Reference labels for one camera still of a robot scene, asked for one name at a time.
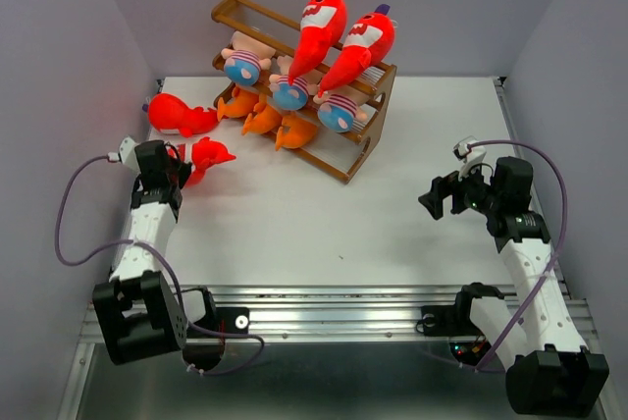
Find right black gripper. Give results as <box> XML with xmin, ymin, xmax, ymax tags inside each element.
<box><xmin>416</xmin><ymin>157</ymin><xmax>501</xmax><ymax>219</ymax></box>

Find red shark plush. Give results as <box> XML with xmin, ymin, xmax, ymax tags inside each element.
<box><xmin>142</xmin><ymin>93</ymin><xmax>219</xmax><ymax>138</ymax></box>
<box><xmin>168</xmin><ymin>136</ymin><xmax>236</xmax><ymax>186</ymax></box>
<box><xmin>314</xmin><ymin>4</ymin><xmax>396</xmax><ymax>104</ymax></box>
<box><xmin>288</xmin><ymin>0</ymin><xmax>347</xmax><ymax>84</ymax></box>

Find red shark plush top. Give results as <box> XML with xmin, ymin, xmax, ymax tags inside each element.
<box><xmin>142</xmin><ymin>93</ymin><xmax>219</xmax><ymax>138</ymax></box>

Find orange shark plush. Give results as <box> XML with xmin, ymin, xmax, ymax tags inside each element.
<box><xmin>275</xmin><ymin>113</ymin><xmax>319</xmax><ymax>151</ymax></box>
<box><xmin>241</xmin><ymin>95</ymin><xmax>283</xmax><ymax>135</ymax></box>
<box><xmin>216</xmin><ymin>86</ymin><xmax>259</xmax><ymax>121</ymax></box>

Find boy doll striped shirt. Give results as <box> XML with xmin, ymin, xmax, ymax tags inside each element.
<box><xmin>314</xmin><ymin>86</ymin><xmax>369</xmax><ymax>133</ymax></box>

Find boy doll blue pants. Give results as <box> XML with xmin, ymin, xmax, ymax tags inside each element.
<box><xmin>269</xmin><ymin>56</ymin><xmax>323</xmax><ymax>112</ymax></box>

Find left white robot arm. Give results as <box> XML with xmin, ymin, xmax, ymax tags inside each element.
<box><xmin>92</xmin><ymin>137</ymin><xmax>219</xmax><ymax>365</ymax></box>

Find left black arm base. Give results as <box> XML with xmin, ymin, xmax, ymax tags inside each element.
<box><xmin>182</xmin><ymin>286</ymin><xmax>250</xmax><ymax>334</ymax></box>

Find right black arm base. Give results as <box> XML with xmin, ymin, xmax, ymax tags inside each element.
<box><xmin>415</xmin><ymin>283</ymin><xmax>504</xmax><ymax>337</ymax></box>

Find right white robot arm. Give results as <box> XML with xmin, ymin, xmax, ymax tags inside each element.
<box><xmin>416</xmin><ymin>157</ymin><xmax>609</xmax><ymax>418</ymax></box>

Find brown wooden toy shelf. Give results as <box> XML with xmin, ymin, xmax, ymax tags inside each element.
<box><xmin>211</xmin><ymin>0</ymin><xmax>396</xmax><ymax>183</ymax></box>

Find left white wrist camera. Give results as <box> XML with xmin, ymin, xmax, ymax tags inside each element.
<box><xmin>107</xmin><ymin>136</ymin><xmax>140</xmax><ymax>174</ymax></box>

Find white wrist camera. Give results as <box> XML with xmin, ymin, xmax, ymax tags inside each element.
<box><xmin>107</xmin><ymin>136</ymin><xmax>140</xmax><ymax>174</ymax></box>
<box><xmin>453</xmin><ymin>136</ymin><xmax>487</xmax><ymax>168</ymax></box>

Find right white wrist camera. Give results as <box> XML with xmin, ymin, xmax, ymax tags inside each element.
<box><xmin>453</xmin><ymin>136</ymin><xmax>487</xmax><ymax>168</ymax></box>

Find aluminium mounting rail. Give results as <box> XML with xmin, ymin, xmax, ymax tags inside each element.
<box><xmin>78</xmin><ymin>285</ymin><xmax>590</xmax><ymax>344</ymax></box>

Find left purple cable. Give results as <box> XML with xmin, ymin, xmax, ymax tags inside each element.
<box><xmin>53</xmin><ymin>154</ymin><xmax>266</xmax><ymax>376</ymax></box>

